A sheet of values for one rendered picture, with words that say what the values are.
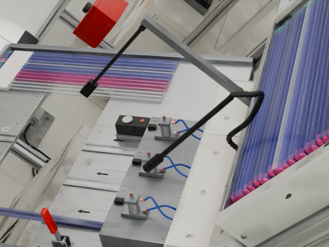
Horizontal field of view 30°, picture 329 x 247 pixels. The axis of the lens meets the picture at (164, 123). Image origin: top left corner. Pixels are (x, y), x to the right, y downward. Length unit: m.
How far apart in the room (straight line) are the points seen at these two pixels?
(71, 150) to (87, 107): 1.00
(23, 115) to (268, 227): 0.83
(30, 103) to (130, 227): 0.57
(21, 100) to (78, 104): 1.22
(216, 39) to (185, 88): 1.09
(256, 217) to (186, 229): 0.22
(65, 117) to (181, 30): 0.65
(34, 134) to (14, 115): 1.05
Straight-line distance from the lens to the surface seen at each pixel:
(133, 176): 1.24
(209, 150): 1.24
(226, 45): 2.54
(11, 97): 1.65
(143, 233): 1.14
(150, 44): 2.63
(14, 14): 2.99
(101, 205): 1.29
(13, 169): 2.51
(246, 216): 0.92
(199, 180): 1.19
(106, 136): 1.44
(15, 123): 1.56
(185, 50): 1.19
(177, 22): 2.53
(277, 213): 0.90
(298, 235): 0.89
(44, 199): 1.75
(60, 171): 1.81
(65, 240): 1.23
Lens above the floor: 2.05
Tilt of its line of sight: 42 degrees down
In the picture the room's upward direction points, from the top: 48 degrees clockwise
